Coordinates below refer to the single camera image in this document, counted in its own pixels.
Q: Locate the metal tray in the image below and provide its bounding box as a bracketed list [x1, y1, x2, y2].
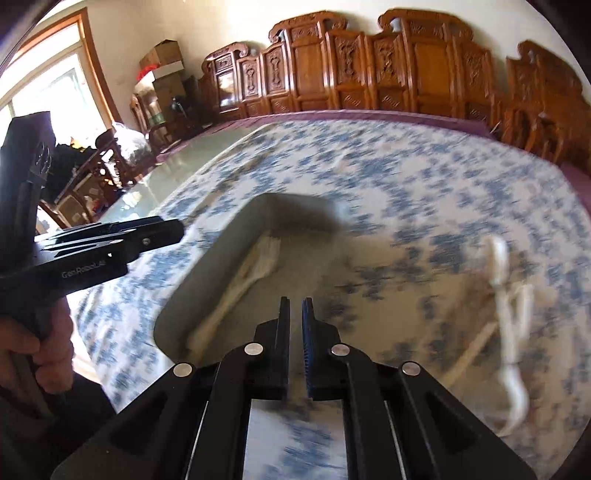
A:
[154, 193, 370, 370]

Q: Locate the clear plastic bag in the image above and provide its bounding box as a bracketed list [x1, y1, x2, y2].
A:
[113, 122, 152, 167]

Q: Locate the silver metal fork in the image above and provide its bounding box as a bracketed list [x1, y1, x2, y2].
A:
[188, 233, 283, 352]

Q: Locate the wooden window frame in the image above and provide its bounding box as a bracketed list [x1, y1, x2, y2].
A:
[0, 8, 122, 158]

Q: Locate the white plastic spoon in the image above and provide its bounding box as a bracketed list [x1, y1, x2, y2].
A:
[496, 282, 534, 437]

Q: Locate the purple seat cushion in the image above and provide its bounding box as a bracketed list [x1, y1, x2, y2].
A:
[558, 161, 591, 219]

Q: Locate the person's left hand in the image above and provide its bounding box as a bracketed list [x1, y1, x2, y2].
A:
[0, 299, 75, 396]

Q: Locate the carved wooden bench dark panel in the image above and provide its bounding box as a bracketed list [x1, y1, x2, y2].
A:
[199, 42, 267, 121]

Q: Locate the carved wooden armchair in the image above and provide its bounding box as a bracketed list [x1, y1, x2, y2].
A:
[499, 41, 588, 166]

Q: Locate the wooden chopstick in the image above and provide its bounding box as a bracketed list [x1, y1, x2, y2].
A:
[442, 322, 500, 393]

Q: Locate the person's left forearm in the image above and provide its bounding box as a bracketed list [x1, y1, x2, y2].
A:
[0, 360, 118, 480]

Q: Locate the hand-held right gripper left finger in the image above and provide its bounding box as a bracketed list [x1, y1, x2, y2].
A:
[50, 296, 291, 480]

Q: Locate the brown cardboard box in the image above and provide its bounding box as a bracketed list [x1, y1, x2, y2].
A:
[152, 78, 186, 116]
[140, 40, 184, 70]

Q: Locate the wooden dining chair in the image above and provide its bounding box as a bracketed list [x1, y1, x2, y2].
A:
[39, 129, 139, 228]

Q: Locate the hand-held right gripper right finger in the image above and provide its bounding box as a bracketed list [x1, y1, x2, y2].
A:
[301, 296, 539, 480]

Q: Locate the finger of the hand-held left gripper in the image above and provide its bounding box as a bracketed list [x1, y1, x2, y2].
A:
[46, 216, 163, 246]
[41, 219, 185, 267]

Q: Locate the blue floral tablecloth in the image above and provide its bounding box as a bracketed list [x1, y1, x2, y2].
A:
[74, 120, 591, 480]

